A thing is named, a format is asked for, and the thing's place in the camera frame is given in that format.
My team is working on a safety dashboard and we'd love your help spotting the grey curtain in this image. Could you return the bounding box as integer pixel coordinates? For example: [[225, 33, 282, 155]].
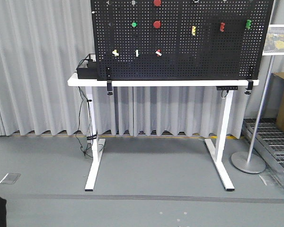
[[0, 0, 284, 138]]

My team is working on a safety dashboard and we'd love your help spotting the left black pegboard clamp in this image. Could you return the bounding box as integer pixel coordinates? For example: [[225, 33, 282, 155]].
[[106, 67, 113, 96]]

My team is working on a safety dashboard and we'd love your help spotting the metal floor grating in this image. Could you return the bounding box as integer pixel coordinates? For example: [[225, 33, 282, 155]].
[[241, 119, 284, 188]]

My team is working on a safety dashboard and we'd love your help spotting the upper red push button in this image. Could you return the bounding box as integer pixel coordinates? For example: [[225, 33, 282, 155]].
[[153, 0, 161, 7]]

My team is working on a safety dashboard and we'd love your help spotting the lower red push button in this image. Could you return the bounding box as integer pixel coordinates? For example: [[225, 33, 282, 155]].
[[153, 20, 161, 29]]

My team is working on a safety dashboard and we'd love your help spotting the right black pegboard clamp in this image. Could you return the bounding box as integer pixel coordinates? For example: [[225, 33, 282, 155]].
[[244, 65, 254, 95]]

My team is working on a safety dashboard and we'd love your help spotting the black hanging power cable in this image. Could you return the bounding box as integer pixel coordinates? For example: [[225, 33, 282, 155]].
[[75, 59, 93, 157]]

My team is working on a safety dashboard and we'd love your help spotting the yellow upright lever switch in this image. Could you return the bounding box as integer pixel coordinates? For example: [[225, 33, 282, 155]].
[[191, 26, 196, 36]]

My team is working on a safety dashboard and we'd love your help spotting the silver sign floor stand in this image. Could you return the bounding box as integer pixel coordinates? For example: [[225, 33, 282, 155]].
[[231, 55, 275, 174]]

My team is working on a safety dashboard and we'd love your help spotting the red upright lever switch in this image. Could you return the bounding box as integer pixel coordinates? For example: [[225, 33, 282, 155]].
[[220, 22, 225, 32]]

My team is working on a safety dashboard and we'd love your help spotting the black pegboard clamp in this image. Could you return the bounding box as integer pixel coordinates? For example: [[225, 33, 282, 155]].
[[106, 67, 113, 96], [244, 65, 254, 95]]

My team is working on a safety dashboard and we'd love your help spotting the red push button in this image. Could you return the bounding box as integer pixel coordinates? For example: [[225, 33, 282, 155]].
[[153, 0, 161, 7], [153, 20, 161, 29]]

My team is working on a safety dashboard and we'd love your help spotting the black perforated pegboard panel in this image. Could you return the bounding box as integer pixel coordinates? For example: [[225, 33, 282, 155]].
[[90, 0, 274, 81]]

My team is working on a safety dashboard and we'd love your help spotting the white standing desk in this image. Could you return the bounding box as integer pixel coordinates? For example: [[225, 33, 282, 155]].
[[67, 72, 259, 192]]

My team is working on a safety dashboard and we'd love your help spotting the poster sign board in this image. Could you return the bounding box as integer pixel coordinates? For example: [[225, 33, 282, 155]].
[[262, 25, 284, 56]]

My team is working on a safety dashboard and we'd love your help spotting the yellow white toggle switch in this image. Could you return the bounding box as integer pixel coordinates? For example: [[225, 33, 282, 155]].
[[112, 50, 119, 56]]

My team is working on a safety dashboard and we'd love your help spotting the black box on desk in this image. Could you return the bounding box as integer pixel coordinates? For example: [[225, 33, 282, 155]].
[[76, 53, 98, 79]]

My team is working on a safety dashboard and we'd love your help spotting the green upright lever switch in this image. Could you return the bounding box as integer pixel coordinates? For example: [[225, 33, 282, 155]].
[[245, 19, 252, 30]]

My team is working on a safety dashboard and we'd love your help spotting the red white toggle switch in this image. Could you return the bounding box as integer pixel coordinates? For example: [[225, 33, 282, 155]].
[[156, 50, 162, 56]]

